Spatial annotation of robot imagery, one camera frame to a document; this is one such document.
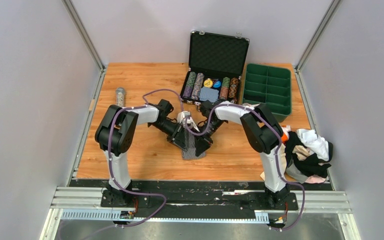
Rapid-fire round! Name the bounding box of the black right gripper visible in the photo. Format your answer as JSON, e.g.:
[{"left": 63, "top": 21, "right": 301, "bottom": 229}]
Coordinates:
[{"left": 191, "top": 119, "right": 226, "bottom": 156}]

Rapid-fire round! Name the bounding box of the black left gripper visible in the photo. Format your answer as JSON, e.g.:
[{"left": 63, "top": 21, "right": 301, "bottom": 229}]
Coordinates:
[{"left": 149, "top": 118, "right": 188, "bottom": 151}]

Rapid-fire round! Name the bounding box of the grey striped underwear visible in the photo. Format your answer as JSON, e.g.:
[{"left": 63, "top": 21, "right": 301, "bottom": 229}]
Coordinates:
[{"left": 181, "top": 130, "right": 207, "bottom": 161}]

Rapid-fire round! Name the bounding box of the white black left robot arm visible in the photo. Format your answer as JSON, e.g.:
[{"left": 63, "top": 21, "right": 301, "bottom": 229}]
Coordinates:
[{"left": 94, "top": 99, "right": 187, "bottom": 207}]

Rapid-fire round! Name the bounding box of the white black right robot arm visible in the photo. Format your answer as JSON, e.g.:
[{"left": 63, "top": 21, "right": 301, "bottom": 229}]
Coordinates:
[{"left": 192, "top": 100, "right": 289, "bottom": 209}]

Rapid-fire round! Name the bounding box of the white rolled cloth in tray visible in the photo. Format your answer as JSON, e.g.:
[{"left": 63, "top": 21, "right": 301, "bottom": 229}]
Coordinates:
[{"left": 242, "top": 103, "right": 262, "bottom": 110}]

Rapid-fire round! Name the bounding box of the cream white garment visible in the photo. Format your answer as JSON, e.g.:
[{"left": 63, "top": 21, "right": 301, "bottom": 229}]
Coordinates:
[{"left": 260, "top": 171, "right": 266, "bottom": 181}]

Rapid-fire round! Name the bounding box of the clear tube of chips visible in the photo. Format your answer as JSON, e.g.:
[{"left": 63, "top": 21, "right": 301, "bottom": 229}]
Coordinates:
[{"left": 115, "top": 87, "right": 126, "bottom": 107}]

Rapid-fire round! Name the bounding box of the orange garment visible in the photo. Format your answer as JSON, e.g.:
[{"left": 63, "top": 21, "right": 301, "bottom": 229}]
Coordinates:
[{"left": 281, "top": 126, "right": 291, "bottom": 143}]

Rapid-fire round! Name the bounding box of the black poker chip case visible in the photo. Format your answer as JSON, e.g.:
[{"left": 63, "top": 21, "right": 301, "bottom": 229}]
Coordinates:
[{"left": 180, "top": 30, "right": 250, "bottom": 106}]

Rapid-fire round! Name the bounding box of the green divided tray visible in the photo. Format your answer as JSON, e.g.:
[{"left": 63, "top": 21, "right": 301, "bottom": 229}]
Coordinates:
[{"left": 242, "top": 63, "right": 292, "bottom": 123}]

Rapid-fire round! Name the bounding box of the grey garment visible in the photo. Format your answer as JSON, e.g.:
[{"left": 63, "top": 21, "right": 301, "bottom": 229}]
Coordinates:
[{"left": 285, "top": 163, "right": 309, "bottom": 184}]

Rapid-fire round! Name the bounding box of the black garment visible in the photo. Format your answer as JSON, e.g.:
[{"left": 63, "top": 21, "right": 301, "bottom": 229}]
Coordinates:
[{"left": 285, "top": 131, "right": 332, "bottom": 179}]

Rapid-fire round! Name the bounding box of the pink garment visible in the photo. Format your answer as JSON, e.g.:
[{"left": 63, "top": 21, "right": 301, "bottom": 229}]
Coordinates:
[{"left": 305, "top": 175, "right": 327, "bottom": 184}]

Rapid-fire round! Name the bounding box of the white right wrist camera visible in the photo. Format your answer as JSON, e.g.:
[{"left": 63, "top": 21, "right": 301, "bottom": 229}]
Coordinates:
[{"left": 186, "top": 118, "right": 200, "bottom": 133}]

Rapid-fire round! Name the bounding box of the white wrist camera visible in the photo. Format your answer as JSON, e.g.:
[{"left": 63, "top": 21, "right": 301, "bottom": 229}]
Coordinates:
[
  {"left": 186, "top": 118, "right": 200, "bottom": 133},
  {"left": 176, "top": 111, "right": 192, "bottom": 125}
]

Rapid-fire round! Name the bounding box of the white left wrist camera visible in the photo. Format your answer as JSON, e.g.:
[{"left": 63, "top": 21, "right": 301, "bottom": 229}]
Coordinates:
[{"left": 176, "top": 111, "right": 192, "bottom": 125}]

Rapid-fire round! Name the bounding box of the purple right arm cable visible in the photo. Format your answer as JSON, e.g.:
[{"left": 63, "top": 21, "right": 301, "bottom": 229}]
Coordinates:
[{"left": 182, "top": 102, "right": 306, "bottom": 232}]

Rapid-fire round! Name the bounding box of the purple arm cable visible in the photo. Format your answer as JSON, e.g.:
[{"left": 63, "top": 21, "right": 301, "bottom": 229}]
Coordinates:
[
  {"left": 107, "top": 88, "right": 185, "bottom": 229},
  {"left": 182, "top": 102, "right": 306, "bottom": 232}
]

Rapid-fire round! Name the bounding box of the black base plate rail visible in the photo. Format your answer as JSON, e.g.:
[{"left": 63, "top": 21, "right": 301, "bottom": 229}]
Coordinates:
[{"left": 100, "top": 180, "right": 334, "bottom": 220}]

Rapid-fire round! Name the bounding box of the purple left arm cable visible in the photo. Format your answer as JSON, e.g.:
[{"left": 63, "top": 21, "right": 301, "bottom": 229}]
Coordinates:
[{"left": 107, "top": 88, "right": 185, "bottom": 229}]

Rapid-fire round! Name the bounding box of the aluminium frame rail front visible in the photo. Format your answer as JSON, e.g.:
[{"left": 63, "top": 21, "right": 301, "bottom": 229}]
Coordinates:
[{"left": 40, "top": 187, "right": 361, "bottom": 240}]

